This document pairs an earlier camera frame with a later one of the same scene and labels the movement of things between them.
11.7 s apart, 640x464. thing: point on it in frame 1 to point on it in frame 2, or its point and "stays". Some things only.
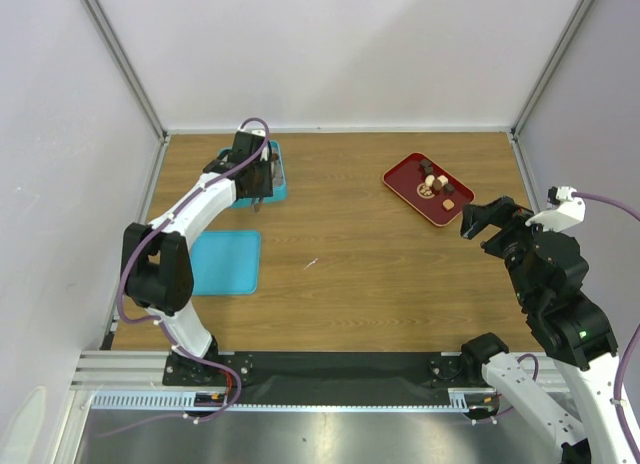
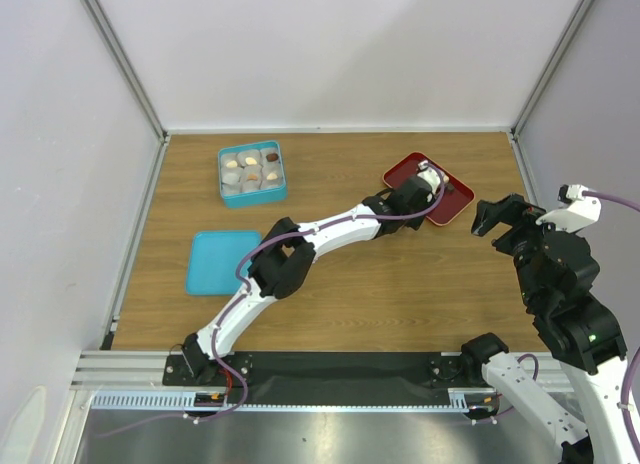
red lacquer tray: x=429 y=188 stays
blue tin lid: x=226 y=262 stays
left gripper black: x=266 y=188 to x=424 y=206
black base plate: x=322 y=378 stays
